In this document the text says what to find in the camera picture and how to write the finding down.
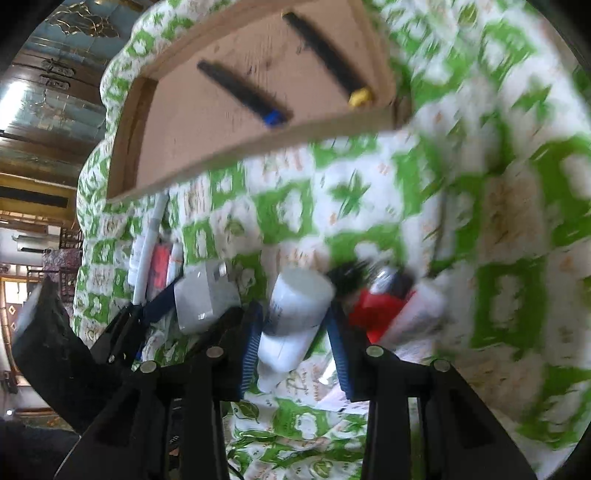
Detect red lighter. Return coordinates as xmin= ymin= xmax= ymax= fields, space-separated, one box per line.
xmin=347 ymin=265 xmax=416 ymax=343

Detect white stick pen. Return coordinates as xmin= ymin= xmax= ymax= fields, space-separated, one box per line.
xmin=129 ymin=194 xmax=168 ymax=304

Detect green and white printed blanket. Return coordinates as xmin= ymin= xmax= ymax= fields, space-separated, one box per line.
xmin=73 ymin=0 xmax=591 ymax=480

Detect white plug charger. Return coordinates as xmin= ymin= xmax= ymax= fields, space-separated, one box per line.
xmin=174 ymin=259 xmax=243 ymax=336

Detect dark wooden chairs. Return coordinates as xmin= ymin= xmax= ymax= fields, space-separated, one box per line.
xmin=41 ymin=230 xmax=85 ymax=303

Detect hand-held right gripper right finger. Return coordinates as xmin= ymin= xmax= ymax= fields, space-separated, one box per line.
xmin=324 ymin=306 xmax=539 ymax=480

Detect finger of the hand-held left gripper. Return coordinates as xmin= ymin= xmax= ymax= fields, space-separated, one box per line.
xmin=90 ymin=305 xmax=146 ymax=372
xmin=137 ymin=285 xmax=182 ymax=326

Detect black marker with yellow cap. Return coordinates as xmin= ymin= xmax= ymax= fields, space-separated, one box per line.
xmin=283 ymin=11 xmax=375 ymax=109

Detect black marker with blue cap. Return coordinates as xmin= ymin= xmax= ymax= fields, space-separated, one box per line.
xmin=198 ymin=60 xmax=293 ymax=127

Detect white air conditioner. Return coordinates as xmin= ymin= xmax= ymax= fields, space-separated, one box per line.
xmin=13 ymin=233 xmax=62 ymax=253

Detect shallow cardboard tray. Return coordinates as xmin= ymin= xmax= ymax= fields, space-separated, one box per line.
xmin=106 ymin=0 xmax=413 ymax=204

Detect white plastic bottle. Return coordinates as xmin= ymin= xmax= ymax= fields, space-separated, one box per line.
xmin=256 ymin=268 xmax=336 ymax=373

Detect floral hand cream tube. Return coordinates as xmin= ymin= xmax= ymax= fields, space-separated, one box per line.
xmin=379 ymin=281 xmax=447 ymax=352

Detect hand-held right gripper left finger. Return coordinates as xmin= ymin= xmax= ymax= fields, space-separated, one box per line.
xmin=55 ymin=304 xmax=265 ymax=480

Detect dark wooden glass-door cabinet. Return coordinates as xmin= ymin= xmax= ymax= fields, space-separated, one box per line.
xmin=0 ymin=0 xmax=136 ymax=222

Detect red item in clear pack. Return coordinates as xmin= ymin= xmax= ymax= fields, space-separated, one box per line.
xmin=150 ymin=242 xmax=173 ymax=289

